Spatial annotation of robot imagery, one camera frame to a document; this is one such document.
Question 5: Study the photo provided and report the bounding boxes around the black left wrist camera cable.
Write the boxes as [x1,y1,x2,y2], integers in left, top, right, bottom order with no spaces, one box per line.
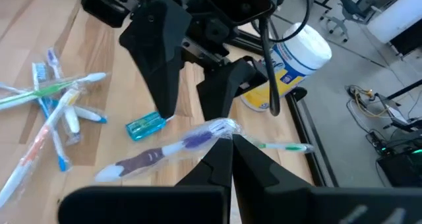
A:
[250,0,313,117]

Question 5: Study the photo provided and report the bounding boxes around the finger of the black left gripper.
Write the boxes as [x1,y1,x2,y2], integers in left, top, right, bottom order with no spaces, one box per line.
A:
[119,0,193,120]
[196,57,269,122]

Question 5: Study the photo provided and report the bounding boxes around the purple toothbrush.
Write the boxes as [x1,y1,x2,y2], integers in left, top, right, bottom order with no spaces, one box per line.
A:
[94,117,244,183]

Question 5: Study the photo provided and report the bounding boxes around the blue toothbrush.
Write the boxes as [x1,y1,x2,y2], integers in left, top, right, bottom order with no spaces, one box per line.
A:
[31,61,73,173]
[45,47,82,146]
[62,104,109,125]

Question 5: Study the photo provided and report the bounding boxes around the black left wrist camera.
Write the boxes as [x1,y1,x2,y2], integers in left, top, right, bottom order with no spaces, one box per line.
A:
[206,0,285,27]

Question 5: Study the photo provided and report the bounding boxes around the grey office chair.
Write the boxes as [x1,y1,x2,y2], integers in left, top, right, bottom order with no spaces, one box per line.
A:
[321,0,385,43]

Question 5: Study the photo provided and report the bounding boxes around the tangled floor cables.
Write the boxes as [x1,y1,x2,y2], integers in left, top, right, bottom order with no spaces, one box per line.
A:
[345,84,422,146]

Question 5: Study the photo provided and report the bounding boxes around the teal mouthwash bottle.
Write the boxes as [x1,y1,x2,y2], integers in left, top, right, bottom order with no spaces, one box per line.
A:
[125,111,175,142]

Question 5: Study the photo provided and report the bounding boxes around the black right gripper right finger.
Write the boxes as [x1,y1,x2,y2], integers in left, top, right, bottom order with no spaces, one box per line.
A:
[231,134,422,224]

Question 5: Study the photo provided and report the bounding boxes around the white building column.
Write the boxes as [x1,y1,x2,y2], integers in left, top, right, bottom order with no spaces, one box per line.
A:
[366,0,422,44]

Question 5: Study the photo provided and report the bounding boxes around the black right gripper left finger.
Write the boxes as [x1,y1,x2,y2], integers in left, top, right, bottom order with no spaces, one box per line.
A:
[57,137,234,224]

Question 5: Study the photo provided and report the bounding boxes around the green toothbrush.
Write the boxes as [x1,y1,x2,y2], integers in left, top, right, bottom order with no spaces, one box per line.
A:
[253,141,316,154]
[0,72,109,112]

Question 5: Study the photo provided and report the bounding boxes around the orange toothbrush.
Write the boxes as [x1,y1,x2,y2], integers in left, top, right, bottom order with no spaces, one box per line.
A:
[0,88,82,209]

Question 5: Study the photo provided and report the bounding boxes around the Lysol wipes canister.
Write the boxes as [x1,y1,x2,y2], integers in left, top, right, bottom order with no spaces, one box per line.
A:
[239,22,333,113]

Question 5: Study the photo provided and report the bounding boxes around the black computer with green light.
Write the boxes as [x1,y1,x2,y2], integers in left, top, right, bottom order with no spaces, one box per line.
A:
[375,147,422,188]

